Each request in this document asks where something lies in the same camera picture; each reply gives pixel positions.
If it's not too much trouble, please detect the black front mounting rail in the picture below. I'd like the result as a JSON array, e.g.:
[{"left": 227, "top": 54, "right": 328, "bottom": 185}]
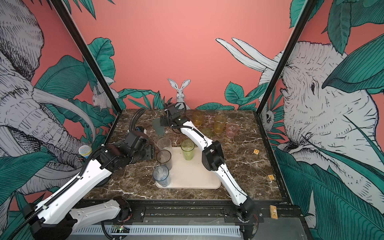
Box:
[{"left": 127, "top": 199, "right": 306, "bottom": 225}]

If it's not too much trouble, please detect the black corrugated left cable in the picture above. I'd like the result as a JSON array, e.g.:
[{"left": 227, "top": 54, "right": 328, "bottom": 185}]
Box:
[{"left": 7, "top": 107, "right": 147, "bottom": 240}]

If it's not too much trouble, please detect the tall green tumbler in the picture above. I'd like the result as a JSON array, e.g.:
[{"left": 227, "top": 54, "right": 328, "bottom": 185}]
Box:
[{"left": 181, "top": 139, "right": 195, "bottom": 161}]

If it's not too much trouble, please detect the frosted teal textured tumbler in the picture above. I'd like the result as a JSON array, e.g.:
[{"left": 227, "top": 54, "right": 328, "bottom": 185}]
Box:
[{"left": 152, "top": 118, "right": 165, "bottom": 136}]

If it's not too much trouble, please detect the green lit circuit board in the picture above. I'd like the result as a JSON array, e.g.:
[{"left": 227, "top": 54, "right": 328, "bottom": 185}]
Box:
[{"left": 111, "top": 225, "right": 130, "bottom": 234}]

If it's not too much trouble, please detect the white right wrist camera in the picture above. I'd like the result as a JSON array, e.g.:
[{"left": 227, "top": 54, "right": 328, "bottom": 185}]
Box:
[{"left": 164, "top": 103, "right": 180, "bottom": 116}]

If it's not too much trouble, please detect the black corner frame post left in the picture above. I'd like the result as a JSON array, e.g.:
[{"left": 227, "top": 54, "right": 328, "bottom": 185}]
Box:
[{"left": 51, "top": 0, "right": 122, "bottom": 114}]

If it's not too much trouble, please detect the short green tumbler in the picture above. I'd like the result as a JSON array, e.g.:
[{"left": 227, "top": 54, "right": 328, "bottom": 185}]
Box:
[{"left": 201, "top": 128, "right": 214, "bottom": 139}]

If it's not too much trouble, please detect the tall amber tumbler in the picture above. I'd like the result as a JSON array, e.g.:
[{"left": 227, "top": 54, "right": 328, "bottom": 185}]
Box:
[{"left": 214, "top": 114, "right": 227, "bottom": 135}]

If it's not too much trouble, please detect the tan cork block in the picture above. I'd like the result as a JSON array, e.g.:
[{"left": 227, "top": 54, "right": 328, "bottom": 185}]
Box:
[{"left": 270, "top": 205, "right": 278, "bottom": 220}]

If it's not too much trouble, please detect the black corner frame post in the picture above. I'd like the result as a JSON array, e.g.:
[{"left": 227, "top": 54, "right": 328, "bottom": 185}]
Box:
[
  {"left": 51, "top": 0, "right": 122, "bottom": 114},
  {"left": 256, "top": 0, "right": 317, "bottom": 116}
]

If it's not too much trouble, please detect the white ribbed vent strip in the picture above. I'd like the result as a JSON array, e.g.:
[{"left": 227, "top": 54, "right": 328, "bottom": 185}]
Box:
[{"left": 71, "top": 224, "right": 241, "bottom": 237}]

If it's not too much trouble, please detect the short amber tumbler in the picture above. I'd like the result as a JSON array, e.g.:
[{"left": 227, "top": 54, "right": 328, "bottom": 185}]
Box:
[{"left": 193, "top": 111, "right": 204, "bottom": 127}]

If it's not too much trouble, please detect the blue toy microphone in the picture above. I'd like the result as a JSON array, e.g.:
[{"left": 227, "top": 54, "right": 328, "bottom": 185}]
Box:
[{"left": 78, "top": 145, "right": 93, "bottom": 159}]

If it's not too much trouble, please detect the pale blue tall tumbler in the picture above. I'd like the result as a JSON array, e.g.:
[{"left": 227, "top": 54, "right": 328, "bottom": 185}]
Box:
[{"left": 153, "top": 165, "right": 171, "bottom": 187}]

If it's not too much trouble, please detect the short pink tumbler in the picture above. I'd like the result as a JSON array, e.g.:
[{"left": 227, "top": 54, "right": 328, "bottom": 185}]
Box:
[{"left": 226, "top": 124, "right": 239, "bottom": 139}]

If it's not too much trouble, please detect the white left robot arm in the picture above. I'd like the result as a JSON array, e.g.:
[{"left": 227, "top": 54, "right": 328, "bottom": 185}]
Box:
[{"left": 8, "top": 129, "right": 155, "bottom": 240}]

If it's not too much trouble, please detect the black corner frame post right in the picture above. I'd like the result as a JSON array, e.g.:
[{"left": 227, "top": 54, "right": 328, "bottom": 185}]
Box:
[{"left": 256, "top": 0, "right": 317, "bottom": 116}]

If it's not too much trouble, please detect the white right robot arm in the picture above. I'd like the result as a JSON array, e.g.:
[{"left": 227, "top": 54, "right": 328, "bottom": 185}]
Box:
[{"left": 161, "top": 111, "right": 259, "bottom": 222}]

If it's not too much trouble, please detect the white plastic tray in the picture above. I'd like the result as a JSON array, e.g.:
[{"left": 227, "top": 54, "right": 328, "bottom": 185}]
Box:
[{"left": 166, "top": 147, "right": 221, "bottom": 190}]

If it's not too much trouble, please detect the clear tall plastic tumbler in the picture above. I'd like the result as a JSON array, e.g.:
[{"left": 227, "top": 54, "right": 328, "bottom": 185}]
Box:
[{"left": 157, "top": 138, "right": 173, "bottom": 152}]

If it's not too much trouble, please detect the smoky grey tall tumbler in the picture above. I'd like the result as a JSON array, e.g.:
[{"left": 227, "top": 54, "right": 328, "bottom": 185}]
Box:
[{"left": 156, "top": 150, "right": 172, "bottom": 170}]

